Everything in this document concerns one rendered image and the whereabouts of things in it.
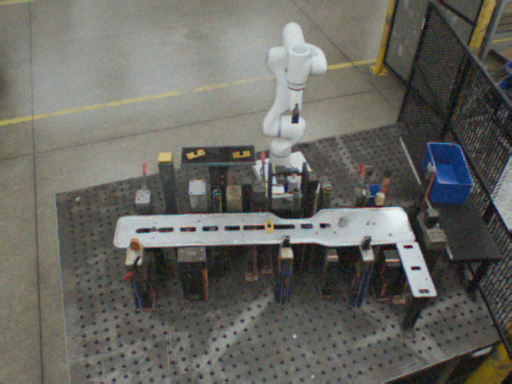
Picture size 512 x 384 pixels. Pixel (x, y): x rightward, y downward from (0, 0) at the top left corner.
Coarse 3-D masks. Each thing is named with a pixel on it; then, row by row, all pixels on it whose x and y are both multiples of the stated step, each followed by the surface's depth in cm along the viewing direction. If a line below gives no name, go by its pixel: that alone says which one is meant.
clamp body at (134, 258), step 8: (128, 248) 208; (144, 248) 210; (128, 256) 205; (136, 256) 205; (144, 256) 210; (128, 264) 202; (136, 264) 205; (144, 264) 212; (128, 272) 206; (136, 272) 208; (144, 272) 209; (136, 280) 211; (144, 280) 212; (136, 288) 220; (144, 288) 218; (152, 288) 228; (136, 296) 220; (144, 296) 220; (152, 296) 228; (136, 304) 224; (144, 304) 224; (152, 304) 227; (136, 312) 226
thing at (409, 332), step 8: (416, 304) 205; (424, 304) 206; (408, 312) 215; (416, 312) 214; (400, 320) 226; (408, 320) 215; (416, 320) 216; (400, 328) 223; (408, 328) 221; (408, 336) 220; (416, 336) 220
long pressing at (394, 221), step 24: (144, 216) 229; (168, 216) 229; (192, 216) 230; (216, 216) 230; (240, 216) 231; (264, 216) 231; (336, 216) 232; (360, 216) 232; (384, 216) 232; (120, 240) 219; (144, 240) 219; (168, 240) 219; (192, 240) 220; (216, 240) 220; (240, 240) 220; (264, 240) 221; (312, 240) 221; (336, 240) 221; (360, 240) 221; (384, 240) 222; (408, 240) 222
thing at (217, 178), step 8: (208, 168) 238; (216, 168) 239; (224, 168) 239; (216, 176) 243; (224, 176) 243; (216, 184) 247; (224, 184) 247; (224, 192) 251; (224, 200) 255; (224, 208) 259
